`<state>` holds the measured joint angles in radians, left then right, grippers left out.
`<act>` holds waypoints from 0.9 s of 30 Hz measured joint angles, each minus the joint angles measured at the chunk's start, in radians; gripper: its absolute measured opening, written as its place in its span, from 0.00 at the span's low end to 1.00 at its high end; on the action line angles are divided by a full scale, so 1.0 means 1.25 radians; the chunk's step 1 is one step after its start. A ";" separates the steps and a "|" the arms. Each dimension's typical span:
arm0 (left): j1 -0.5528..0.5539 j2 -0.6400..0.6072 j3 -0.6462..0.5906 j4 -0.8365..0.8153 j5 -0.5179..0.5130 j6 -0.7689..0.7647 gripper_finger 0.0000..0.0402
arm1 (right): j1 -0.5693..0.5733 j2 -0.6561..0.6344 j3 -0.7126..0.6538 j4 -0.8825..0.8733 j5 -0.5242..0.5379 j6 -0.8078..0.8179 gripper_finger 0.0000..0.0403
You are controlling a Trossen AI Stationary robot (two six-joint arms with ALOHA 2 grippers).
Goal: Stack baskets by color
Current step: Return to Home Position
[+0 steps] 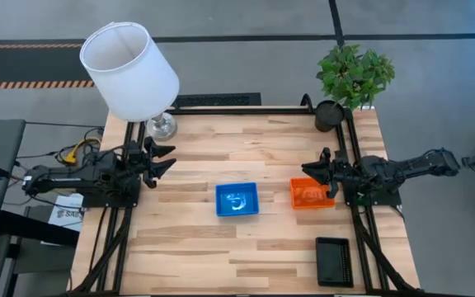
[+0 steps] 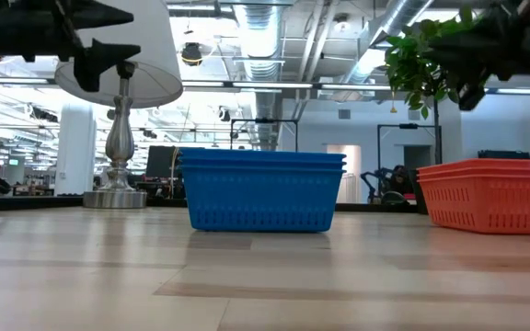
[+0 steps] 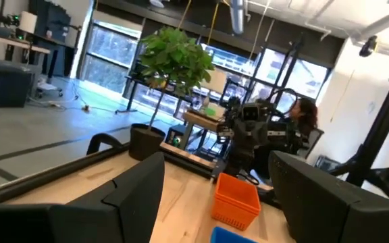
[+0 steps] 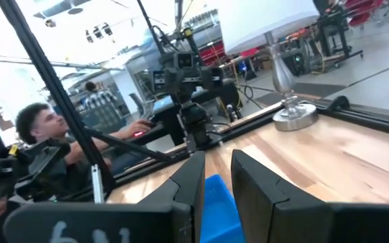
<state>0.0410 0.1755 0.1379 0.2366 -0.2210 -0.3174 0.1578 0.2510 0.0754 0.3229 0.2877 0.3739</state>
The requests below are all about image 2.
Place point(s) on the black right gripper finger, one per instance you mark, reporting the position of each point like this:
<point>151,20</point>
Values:
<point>472,94</point>
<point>460,48</point>

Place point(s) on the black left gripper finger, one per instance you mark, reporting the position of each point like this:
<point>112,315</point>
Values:
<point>101,57</point>
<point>99,14</point>

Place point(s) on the black plastic slotted basket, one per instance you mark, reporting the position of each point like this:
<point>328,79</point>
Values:
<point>504,155</point>

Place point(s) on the blue plastic slotted basket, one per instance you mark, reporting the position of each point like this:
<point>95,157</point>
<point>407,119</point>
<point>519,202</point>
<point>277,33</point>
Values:
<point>260,202</point>
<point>265,164</point>
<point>265,155</point>

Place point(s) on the black background robot arm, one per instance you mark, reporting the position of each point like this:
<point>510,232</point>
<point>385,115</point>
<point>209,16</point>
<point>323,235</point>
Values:
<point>387,184</point>

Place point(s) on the green leafy potted plant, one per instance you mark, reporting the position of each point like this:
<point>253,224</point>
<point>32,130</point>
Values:
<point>414,64</point>

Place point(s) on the silver table lamp white shade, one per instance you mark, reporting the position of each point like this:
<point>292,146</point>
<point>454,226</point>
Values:
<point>120,138</point>

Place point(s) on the black ceiling-mounted device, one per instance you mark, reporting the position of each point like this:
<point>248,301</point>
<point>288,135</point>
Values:
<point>192,54</point>

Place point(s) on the white round column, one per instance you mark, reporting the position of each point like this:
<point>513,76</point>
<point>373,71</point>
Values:
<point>75,151</point>

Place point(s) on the black computer monitor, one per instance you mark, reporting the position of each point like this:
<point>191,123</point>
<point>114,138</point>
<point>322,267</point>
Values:
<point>160,162</point>

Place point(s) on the black metal frame stand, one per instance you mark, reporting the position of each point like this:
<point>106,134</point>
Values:
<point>407,125</point>

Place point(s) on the silver ceiling ventilation duct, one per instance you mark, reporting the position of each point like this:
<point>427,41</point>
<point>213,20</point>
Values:
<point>260,41</point>

